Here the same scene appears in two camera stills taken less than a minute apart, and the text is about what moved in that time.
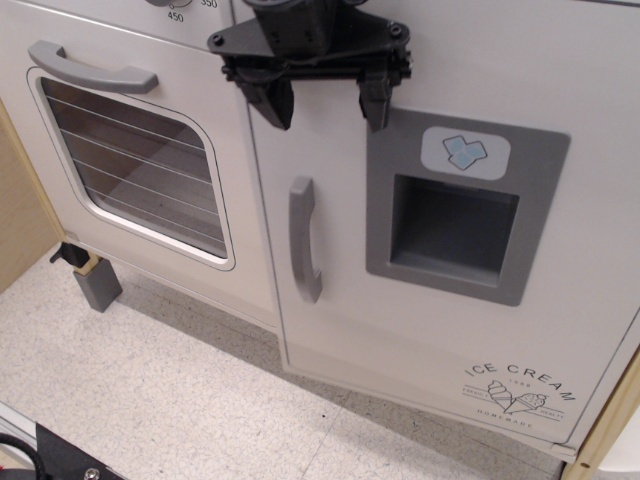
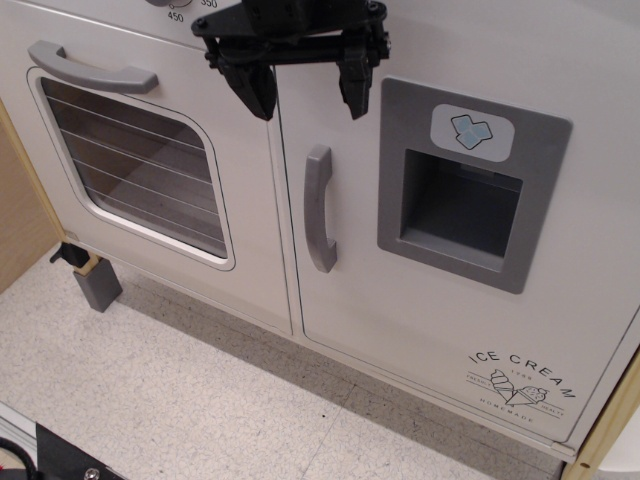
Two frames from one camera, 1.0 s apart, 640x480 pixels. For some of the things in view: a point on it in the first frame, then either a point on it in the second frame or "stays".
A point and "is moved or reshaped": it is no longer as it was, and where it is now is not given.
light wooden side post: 610,427 stays
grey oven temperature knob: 161,3 stays
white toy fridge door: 569,66 is moved or reshaped
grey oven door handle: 54,59 stays
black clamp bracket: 71,253 stays
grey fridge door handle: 300,208 to 319,162
